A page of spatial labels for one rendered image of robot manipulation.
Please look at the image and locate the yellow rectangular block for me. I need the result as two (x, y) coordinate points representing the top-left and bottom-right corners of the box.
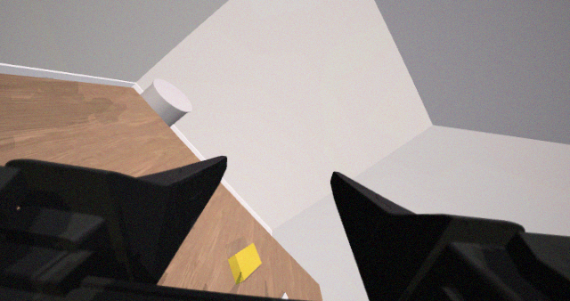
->
(228, 243), (261, 284)

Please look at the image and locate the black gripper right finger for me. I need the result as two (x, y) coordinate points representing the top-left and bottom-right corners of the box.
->
(330, 171), (525, 301)

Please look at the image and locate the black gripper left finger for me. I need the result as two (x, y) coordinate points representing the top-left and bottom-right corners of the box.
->
(5, 156), (227, 285)

